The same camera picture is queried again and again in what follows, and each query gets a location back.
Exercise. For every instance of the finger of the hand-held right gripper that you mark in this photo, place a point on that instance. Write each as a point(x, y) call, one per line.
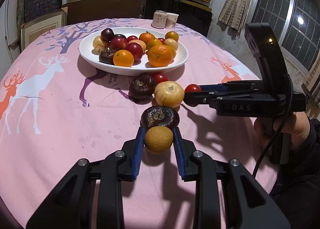
point(212, 87)
point(200, 97)

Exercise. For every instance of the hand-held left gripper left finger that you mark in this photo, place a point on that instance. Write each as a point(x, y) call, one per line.
point(138, 153)

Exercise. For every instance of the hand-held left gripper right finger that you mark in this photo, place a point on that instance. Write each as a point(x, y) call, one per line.
point(178, 153)

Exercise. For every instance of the red cherry tomato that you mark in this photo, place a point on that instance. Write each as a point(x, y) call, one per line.
point(161, 78)
point(132, 38)
point(192, 88)

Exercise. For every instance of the brownish yellow round fruit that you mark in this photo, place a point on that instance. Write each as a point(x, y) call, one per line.
point(158, 140)

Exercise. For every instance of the small yellow orange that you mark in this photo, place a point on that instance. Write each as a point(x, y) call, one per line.
point(172, 36)
point(173, 52)

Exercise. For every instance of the large orange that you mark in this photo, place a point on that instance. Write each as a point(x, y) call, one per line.
point(160, 55)

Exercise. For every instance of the dark red plum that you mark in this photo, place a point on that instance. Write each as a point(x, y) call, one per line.
point(161, 40)
point(107, 34)

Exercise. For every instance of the white oval plate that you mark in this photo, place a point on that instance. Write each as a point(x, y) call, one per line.
point(136, 70)

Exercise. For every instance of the orange tangerine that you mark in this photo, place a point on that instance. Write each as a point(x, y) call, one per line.
point(123, 58)
point(153, 43)
point(147, 38)

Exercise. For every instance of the dark mangosteen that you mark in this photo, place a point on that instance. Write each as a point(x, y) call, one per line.
point(142, 86)
point(107, 56)
point(120, 36)
point(160, 117)

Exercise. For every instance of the person's right forearm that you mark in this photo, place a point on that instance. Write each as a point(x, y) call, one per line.
point(300, 181)

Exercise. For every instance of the person's right hand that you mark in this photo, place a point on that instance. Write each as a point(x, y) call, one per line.
point(297, 123)

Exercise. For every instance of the large yellow melon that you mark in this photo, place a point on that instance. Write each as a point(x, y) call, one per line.
point(169, 93)

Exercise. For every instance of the black chair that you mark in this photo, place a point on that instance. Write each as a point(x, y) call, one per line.
point(190, 18)

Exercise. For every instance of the paper cup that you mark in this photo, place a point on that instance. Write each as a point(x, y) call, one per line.
point(172, 20)

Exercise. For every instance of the pink deer print tablecloth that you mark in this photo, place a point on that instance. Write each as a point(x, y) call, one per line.
point(62, 118)

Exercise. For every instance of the hanging bamboo mat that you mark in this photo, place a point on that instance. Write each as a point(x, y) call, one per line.
point(237, 6)

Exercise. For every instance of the drink can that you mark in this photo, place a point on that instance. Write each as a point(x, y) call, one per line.
point(160, 20)

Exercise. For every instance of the red apple in bowl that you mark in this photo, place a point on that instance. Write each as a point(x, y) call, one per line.
point(118, 43)

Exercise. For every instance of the mesh covered window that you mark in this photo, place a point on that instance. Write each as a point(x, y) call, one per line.
point(275, 6)

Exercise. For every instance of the striped pale pepino melon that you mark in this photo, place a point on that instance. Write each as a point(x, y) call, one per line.
point(98, 43)

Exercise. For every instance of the brown board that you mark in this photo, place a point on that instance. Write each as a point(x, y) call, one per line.
point(105, 9)

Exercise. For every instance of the blue patterned box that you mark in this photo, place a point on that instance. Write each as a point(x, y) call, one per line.
point(42, 6)

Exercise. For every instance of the wooden picture frame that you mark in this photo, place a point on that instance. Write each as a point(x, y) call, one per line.
point(40, 31)

